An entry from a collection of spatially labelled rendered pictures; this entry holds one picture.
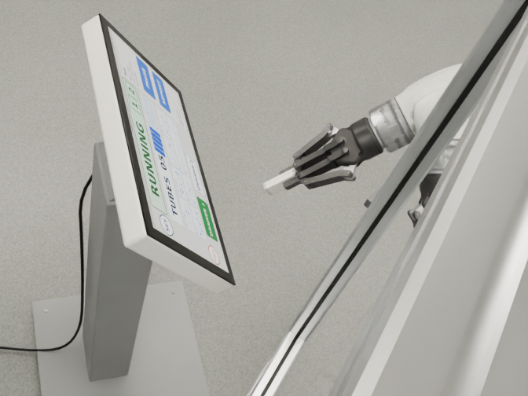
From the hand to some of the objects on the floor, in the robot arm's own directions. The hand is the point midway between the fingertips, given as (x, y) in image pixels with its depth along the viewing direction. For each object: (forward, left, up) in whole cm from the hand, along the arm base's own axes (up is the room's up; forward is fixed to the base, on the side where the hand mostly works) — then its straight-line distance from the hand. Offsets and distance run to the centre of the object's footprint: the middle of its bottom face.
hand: (282, 181), depth 130 cm
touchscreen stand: (+16, -15, -112) cm, 114 cm away
